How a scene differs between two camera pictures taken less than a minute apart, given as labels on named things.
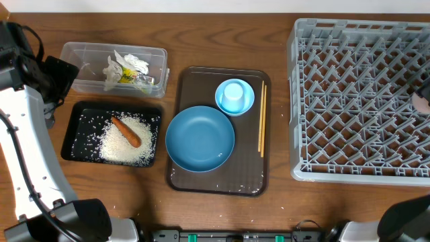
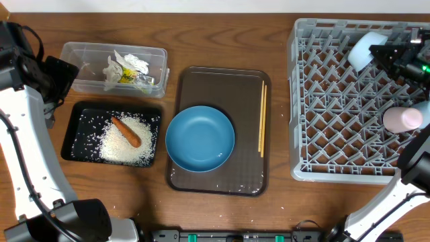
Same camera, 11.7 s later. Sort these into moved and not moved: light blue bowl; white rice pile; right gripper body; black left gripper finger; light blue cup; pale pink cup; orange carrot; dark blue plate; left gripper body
Moved: right gripper body; pale pink cup; light blue cup; light blue bowl
Not moved: dark blue plate; orange carrot; white rice pile; left gripper body; black left gripper finger
